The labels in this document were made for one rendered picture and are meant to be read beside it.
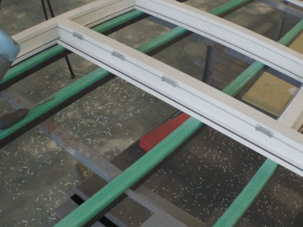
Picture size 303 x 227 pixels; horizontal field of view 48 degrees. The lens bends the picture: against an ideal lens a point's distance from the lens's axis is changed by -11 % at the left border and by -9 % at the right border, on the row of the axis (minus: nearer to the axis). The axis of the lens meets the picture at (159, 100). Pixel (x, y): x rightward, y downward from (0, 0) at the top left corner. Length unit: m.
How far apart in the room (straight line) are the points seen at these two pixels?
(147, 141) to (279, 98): 0.61
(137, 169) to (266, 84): 0.92
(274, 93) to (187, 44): 1.66
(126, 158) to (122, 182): 0.44
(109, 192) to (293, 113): 0.51
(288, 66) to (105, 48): 0.62
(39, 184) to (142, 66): 1.09
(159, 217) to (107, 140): 1.42
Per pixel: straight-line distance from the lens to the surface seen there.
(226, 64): 2.32
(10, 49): 0.76
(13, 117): 0.97
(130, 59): 1.09
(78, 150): 0.95
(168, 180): 1.20
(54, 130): 1.01
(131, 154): 1.27
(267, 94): 1.57
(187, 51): 3.05
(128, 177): 0.83
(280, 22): 2.62
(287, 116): 0.98
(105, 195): 0.80
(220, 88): 1.60
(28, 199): 1.91
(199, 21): 1.42
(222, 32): 1.38
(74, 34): 1.25
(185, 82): 1.00
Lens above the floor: 1.50
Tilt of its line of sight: 37 degrees down
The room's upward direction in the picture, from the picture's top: 6 degrees clockwise
